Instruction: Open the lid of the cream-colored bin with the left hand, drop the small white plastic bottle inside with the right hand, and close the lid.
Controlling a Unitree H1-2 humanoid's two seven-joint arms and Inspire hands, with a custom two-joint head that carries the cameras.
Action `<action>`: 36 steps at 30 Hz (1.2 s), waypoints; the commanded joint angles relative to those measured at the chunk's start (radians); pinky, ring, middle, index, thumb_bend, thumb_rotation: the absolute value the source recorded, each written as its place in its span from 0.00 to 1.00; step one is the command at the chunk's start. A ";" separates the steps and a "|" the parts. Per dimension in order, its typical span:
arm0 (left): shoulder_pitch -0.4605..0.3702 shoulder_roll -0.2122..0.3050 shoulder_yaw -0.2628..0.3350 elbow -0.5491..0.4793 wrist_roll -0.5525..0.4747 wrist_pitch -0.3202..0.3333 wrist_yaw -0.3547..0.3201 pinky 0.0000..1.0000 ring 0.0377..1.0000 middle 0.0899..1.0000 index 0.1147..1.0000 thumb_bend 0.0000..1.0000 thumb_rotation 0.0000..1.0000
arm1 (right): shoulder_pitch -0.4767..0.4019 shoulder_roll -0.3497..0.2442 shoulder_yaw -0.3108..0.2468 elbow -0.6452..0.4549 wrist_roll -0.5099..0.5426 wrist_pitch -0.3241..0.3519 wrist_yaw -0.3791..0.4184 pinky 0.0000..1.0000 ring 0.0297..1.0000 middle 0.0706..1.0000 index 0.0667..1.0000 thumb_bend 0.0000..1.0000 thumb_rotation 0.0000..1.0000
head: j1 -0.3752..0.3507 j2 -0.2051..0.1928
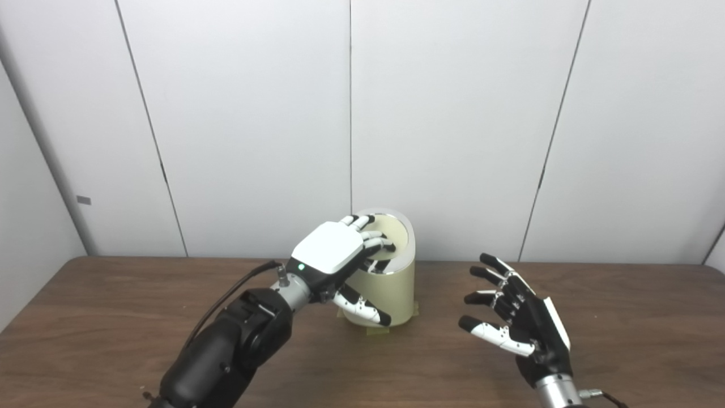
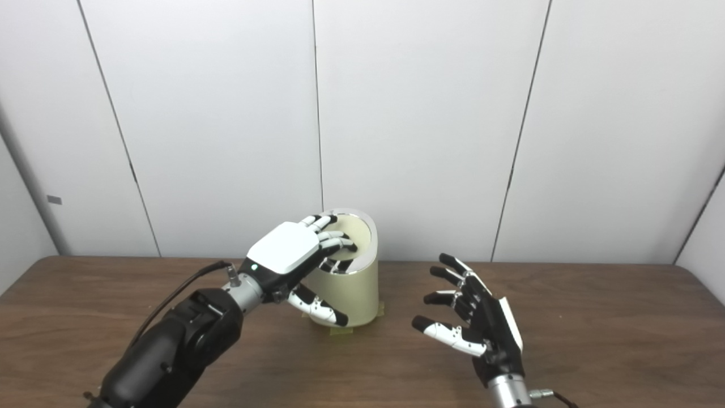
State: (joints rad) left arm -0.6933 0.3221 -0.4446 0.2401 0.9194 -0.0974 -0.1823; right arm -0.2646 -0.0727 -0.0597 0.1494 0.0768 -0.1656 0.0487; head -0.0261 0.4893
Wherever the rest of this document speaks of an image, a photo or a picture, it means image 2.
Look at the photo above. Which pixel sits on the cream-colored round bin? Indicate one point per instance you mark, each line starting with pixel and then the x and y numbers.
pixel 357 294

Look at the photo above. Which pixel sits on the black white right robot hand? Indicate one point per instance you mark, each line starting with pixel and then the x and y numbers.
pixel 498 334

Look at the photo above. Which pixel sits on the cream-colored bin lid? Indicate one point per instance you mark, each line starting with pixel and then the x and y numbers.
pixel 357 235

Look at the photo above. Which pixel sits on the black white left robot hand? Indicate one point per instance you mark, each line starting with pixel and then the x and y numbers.
pixel 283 249

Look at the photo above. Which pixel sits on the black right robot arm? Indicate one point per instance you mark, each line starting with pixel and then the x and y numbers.
pixel 510 394

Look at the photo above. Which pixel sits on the small gray wall sticker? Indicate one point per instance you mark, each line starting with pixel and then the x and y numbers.
pixel 54 200

